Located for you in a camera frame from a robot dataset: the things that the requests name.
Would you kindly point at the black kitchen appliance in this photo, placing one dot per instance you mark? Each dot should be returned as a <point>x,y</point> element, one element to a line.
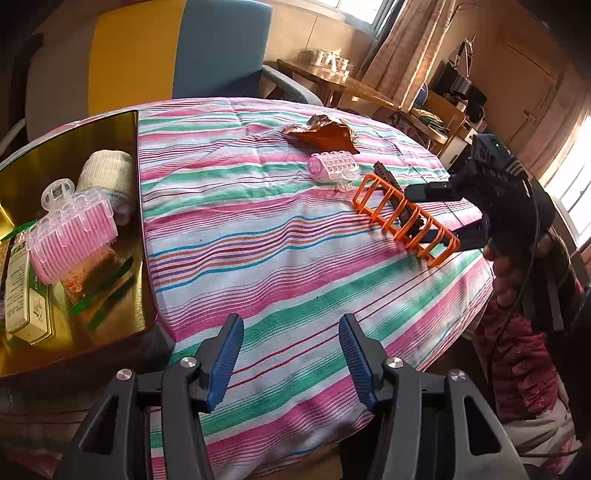
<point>461,90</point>

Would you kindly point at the green and white box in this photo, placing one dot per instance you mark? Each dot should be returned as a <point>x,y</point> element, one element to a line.
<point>25,295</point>

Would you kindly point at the striped tablecloth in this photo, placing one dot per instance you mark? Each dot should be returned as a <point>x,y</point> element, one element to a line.
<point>286,258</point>

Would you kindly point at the wooden shelf unit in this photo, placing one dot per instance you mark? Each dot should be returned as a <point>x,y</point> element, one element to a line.
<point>436,120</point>

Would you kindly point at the wooden door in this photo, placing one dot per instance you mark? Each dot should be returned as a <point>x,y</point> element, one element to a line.
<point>526,87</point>

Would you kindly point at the rolled white bandage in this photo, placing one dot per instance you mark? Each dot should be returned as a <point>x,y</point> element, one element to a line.
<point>108,177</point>

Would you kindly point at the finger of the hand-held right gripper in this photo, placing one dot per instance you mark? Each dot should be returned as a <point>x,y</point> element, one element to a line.
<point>427,192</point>
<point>471,237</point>

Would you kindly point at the clear green-edged snack packet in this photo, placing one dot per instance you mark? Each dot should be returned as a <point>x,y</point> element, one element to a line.
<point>92,277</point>

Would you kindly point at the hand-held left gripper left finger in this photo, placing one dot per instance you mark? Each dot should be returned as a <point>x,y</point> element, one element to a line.
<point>225,362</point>

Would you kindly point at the person's right hand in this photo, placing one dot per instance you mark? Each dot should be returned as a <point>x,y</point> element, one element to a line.
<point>504,277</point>

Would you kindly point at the gold metal tray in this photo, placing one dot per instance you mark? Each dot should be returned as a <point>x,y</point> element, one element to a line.
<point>69,337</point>

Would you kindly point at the clear plastic containers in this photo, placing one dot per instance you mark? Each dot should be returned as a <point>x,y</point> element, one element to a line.
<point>328,60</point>

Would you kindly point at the wooden side table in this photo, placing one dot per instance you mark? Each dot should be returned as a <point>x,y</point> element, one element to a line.
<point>337,85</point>

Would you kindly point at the person's legs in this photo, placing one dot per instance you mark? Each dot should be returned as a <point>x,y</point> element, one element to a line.
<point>545,434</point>

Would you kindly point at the small pink hair roller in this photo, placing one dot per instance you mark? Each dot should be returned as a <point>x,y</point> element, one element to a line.
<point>328,167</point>

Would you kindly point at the beige patterned curtain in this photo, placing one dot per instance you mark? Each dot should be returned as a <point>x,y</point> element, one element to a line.
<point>408,50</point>

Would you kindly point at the blue yellow grey armchair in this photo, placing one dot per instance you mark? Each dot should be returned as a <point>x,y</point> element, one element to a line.
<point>138,50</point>

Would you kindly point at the orange plastic rack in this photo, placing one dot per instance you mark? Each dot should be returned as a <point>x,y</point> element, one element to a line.
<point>406,217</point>

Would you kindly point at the brown crumpled snack wrapper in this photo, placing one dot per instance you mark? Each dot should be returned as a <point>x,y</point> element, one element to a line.
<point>323,133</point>

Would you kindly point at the person's right forearm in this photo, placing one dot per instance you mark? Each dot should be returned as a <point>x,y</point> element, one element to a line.
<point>526,364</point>

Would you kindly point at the large pink hair roller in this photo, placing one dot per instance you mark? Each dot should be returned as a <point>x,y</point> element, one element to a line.
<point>69,237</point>

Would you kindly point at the pink curtain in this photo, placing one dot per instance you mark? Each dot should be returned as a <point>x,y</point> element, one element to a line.
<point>558,134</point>

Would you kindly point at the black comb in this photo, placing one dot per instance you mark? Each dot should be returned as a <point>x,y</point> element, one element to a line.
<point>399,198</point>

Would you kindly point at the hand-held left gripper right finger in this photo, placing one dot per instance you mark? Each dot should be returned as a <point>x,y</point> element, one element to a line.
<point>359,364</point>

